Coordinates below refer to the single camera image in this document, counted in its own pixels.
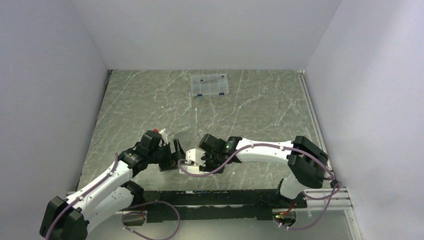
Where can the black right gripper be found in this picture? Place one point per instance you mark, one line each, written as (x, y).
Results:
(207, 168)

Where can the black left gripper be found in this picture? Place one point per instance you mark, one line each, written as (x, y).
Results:
(173, 158)

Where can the white remote control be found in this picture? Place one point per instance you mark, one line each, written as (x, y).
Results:
(191, 169)

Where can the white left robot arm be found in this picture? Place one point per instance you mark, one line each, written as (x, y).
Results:
(75, 216)

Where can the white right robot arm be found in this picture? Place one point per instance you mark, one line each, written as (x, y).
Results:
(306, 161)

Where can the clear plastic organizer box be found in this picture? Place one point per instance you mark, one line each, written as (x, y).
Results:
(209, 85)

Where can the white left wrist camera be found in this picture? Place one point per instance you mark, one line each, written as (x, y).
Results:
(165, 133)

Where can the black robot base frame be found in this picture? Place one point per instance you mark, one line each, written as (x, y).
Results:
(170, 205)

